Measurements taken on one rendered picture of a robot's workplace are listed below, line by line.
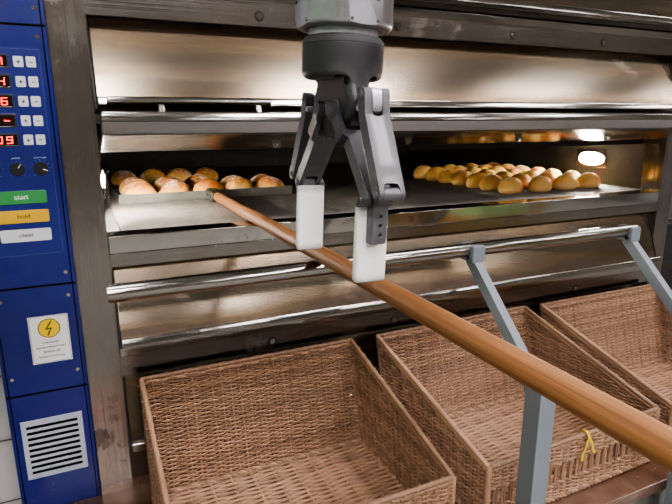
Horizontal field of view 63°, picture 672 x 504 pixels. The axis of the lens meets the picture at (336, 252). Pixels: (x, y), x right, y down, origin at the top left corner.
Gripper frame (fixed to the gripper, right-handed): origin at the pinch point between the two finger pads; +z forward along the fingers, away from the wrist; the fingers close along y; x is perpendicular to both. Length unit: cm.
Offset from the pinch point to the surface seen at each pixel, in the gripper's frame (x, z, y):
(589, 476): 82, 66, -28
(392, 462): 42, 67, -51
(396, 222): 56, 13, -77
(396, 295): 15.0, 9.7, -11.7
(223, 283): -1.2, 14.5, -40.7
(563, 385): 15.0, 9.6, 16.5
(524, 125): 84, -14, -63
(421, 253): 39, 12, -40
